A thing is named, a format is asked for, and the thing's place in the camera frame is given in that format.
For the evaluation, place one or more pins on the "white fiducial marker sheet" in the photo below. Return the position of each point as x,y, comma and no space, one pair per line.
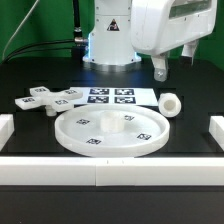
106,95

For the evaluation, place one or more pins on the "white round table top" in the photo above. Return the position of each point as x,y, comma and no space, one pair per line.
112,130

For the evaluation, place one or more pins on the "white left fence block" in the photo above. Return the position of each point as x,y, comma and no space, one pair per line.
6,128

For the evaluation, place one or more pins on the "white fence block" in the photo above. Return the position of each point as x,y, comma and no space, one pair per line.
216,129
6,128

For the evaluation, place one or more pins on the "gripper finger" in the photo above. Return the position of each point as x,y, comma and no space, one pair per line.
188,52
160,63

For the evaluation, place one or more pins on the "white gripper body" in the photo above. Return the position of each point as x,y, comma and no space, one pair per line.
158,26

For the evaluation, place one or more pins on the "white right fence block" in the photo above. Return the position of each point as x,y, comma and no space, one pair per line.
216,129

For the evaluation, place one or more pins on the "white front fence bar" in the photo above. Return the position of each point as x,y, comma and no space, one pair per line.
111,172

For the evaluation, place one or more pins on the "white cross-shaped table base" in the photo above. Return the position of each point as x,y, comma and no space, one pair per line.
53,102

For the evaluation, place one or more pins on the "black vertical cable connector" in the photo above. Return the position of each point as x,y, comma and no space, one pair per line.
77,31

